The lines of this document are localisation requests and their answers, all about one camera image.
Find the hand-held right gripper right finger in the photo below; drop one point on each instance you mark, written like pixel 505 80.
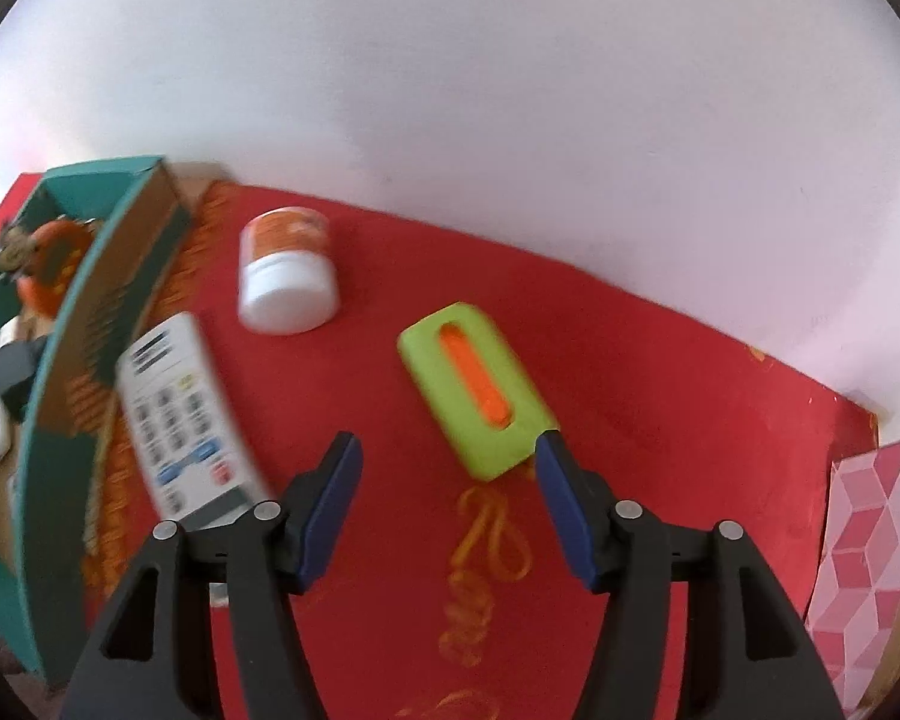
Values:
pixel 566 517

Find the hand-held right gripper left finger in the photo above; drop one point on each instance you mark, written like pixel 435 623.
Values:
pixel 330 517

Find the green case with orange slot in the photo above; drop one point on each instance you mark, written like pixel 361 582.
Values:
pixel 435 360

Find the teal cardboard box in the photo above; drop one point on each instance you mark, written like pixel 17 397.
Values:
pixel 37 502

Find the dark grey bird figurine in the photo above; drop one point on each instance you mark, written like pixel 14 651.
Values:
pixel 19 371

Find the red printed bedsheet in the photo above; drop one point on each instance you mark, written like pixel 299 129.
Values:
pixel 645 427

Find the white calculator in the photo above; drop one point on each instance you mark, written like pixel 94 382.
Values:
pixel 180 420

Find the white jar with orange label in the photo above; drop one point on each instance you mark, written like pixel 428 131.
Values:
pixel 285 300

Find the pink patterned board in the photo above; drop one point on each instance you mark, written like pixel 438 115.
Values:
pixel 862 540

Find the orange rectangular case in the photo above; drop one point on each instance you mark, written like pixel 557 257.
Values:
pixel 56 270

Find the bunch of keys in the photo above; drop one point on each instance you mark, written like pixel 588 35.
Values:
pixel 16 249

